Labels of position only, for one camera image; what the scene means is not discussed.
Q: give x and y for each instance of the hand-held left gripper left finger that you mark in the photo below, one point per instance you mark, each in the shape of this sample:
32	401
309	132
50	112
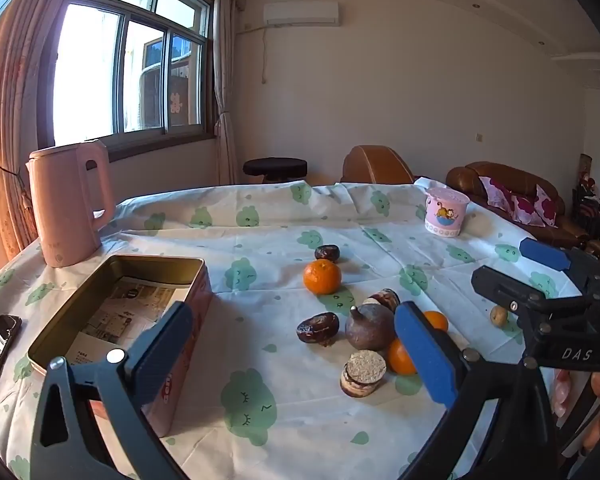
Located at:
162	360

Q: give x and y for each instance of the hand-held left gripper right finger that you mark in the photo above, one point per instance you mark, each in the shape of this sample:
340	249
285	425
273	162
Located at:
425	355

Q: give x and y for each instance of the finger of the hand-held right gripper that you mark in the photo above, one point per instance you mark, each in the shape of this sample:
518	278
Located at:
505	287
545	255

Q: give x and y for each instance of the medium orange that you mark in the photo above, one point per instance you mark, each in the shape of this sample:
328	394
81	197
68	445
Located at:
399	360

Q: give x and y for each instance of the small tan longan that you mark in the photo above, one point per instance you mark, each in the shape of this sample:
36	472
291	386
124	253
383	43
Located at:
498	316

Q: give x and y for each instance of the small orange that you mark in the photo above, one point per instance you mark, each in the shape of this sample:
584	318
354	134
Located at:
437	321

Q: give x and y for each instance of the brown pear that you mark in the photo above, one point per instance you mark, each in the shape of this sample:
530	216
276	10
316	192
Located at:
367	330

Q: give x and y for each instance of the round sliced cake piece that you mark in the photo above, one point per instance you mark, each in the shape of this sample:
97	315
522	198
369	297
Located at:
362	370

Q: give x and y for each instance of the cut sugarcane piece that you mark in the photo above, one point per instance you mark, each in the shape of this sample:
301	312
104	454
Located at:
386	297

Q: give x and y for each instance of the rectangular metal tin box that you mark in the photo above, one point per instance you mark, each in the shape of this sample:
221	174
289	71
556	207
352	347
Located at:
130	267

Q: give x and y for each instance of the dark brown date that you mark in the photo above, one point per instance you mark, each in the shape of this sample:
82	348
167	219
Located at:
318	328
327	253

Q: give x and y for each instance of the large orange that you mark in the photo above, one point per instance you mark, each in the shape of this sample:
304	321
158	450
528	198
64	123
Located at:
322	277

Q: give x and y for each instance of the floral pink pillow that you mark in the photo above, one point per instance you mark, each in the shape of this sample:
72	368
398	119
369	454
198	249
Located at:
540	207
500	195

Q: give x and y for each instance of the dark wooden shelf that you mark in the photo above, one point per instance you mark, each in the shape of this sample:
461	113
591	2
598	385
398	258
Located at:
587	210

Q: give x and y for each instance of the printed paper sheet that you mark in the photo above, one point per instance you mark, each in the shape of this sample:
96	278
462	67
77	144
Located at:
130	305

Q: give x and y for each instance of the pink cartoon cup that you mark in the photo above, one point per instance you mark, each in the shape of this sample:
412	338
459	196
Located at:
445	215

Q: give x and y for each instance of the brown leather sofa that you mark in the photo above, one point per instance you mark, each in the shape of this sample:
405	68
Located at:
485	172

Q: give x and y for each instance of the brown leather chair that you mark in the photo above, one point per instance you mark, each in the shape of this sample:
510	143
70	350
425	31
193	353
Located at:
375	162

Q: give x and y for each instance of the pink electric kettle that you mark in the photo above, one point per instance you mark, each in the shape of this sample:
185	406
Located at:
60	210

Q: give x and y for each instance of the white green-printed tablecloth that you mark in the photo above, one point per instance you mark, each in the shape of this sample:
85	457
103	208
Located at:
280	220

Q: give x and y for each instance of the black round stool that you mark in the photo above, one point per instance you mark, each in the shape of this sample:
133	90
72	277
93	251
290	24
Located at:
275	166

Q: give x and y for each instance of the peach patterned curtain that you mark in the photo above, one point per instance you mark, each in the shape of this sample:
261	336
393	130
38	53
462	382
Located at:
7	160

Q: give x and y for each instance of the red window sticker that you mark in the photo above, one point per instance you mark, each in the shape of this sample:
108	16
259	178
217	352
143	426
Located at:
179	105

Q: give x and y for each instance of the beige tied curtain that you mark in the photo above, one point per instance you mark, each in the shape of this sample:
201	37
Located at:
226	85

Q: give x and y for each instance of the sliding glass window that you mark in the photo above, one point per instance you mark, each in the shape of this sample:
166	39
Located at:
95	75

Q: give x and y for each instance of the white air conditioner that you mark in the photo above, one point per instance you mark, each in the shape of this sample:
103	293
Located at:
300	12

